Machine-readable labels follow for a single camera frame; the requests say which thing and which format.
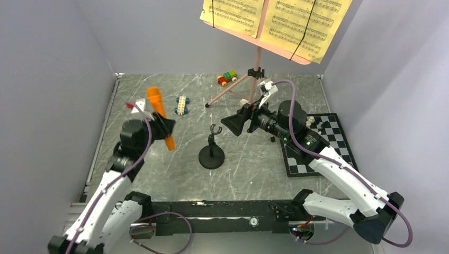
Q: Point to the black chess piece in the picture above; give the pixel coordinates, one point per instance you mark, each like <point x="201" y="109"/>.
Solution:
<point x="322" y="123"/>

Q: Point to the cream blue-wheeled brick car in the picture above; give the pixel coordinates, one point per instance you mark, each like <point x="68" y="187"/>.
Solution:
<point x="182" y="103"/>

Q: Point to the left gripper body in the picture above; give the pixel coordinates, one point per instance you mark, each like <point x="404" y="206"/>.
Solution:
<point x="158" y="129"/>

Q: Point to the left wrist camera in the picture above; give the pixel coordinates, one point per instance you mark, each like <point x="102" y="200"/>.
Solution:
<point x="137" y="107"/>

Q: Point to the left yellow sheet music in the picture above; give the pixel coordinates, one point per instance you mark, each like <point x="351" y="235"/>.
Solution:
<point x="241" y="16"/>

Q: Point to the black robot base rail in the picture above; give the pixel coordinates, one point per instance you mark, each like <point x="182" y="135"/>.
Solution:
<point x="275" y="216"/>

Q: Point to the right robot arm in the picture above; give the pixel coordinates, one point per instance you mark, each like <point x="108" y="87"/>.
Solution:
<point x="369" y="210"/>

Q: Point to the yellow sheet music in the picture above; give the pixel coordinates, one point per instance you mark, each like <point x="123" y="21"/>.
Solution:
<point x="303" y="28"/>
<point x="241" y="16"/>

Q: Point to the red green brick car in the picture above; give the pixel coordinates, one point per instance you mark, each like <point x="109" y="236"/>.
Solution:
<point x="230" y="76"/>

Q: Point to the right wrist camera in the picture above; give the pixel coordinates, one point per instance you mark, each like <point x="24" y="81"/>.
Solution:
<point x="267" y="88"/>

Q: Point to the orange toy microphone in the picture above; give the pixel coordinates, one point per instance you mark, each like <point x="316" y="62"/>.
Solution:
<point x="155" y="98"/>

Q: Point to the white blue brick block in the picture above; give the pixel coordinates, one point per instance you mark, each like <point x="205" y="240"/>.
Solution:
<point x="244" y="103"/>

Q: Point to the right yellow sheet music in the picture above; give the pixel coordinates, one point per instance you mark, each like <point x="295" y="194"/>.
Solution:
<point x="303" y="28"/>

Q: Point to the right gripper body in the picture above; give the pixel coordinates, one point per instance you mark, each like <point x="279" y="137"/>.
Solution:
<point x="263" y="118"/>

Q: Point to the pink music stand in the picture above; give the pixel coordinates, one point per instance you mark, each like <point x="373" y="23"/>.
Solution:
<point x="256" y="72"/>

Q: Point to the black microphone stand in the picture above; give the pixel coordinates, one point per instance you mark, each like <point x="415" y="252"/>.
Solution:
<point x="212" y="156"/>

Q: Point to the black white chessboard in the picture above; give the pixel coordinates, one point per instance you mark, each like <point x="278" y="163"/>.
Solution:
<point x="335" y="136"/>

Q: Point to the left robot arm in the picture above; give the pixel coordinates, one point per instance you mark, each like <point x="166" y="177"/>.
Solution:
<point x="113" y="207"/>

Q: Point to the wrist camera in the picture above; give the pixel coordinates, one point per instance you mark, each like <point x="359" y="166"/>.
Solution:
<point x="137" y="107"/>
<point x="267" y="88"/>

